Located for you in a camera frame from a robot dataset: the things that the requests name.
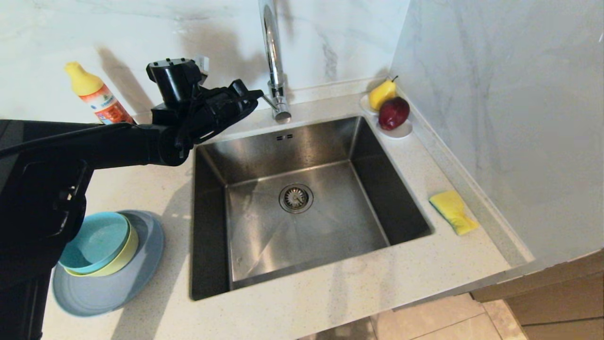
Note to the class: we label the dark red apple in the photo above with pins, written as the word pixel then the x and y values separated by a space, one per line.
pixel 394 113

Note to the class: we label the stainless steel sink basin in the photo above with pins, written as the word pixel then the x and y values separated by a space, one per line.
pixel 264 245

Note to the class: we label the blue-grey plate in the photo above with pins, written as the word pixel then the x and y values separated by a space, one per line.
pixel 108 297

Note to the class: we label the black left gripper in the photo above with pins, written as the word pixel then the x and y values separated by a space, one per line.
pixel 212 113

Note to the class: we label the teal bowl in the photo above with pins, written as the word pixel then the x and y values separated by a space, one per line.
pixel 96 241

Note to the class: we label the metal sink drain strainer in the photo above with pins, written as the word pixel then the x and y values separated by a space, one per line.
pixel 296 198

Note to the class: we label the beige wooden cabinet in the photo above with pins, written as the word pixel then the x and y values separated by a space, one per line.
pixel 557 297

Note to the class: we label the yellow pear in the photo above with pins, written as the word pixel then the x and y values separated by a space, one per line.
pixel 381 94

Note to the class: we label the yellow-green bowl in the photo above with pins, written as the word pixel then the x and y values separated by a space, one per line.
pixel 127 255

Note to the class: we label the yellow and green sponge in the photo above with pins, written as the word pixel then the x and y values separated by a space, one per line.
pixel 453 210

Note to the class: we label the chrome kitchen faucet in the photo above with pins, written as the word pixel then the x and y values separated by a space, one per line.
pixel 276 71

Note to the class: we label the white framed wrist camera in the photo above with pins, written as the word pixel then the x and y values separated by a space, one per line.
pixel 204 63

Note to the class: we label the orange dish soap bottle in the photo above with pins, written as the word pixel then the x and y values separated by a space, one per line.
pixel 89 85

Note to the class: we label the small white dish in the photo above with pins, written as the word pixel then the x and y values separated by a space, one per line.
pixel 401 132
pixel 365 105

